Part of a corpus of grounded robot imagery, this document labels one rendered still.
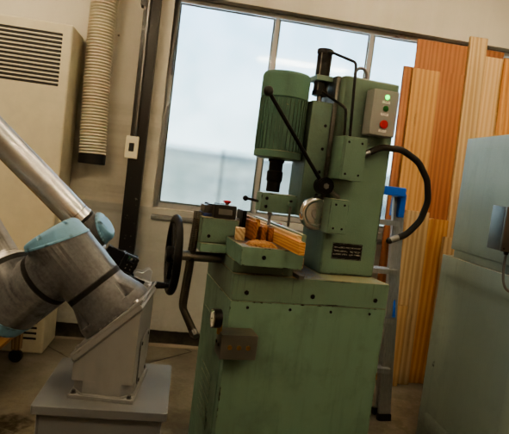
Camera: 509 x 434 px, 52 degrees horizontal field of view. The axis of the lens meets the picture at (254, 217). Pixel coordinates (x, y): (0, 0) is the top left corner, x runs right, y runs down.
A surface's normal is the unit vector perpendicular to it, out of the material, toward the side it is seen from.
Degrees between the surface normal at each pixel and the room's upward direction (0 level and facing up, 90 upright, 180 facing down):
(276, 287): 90
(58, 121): 90
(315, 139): 90
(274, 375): 90
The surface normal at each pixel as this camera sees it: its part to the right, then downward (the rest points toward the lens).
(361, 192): 0.26, 0.11
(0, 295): -0.22, -0.07
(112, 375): 0.04, 0.08
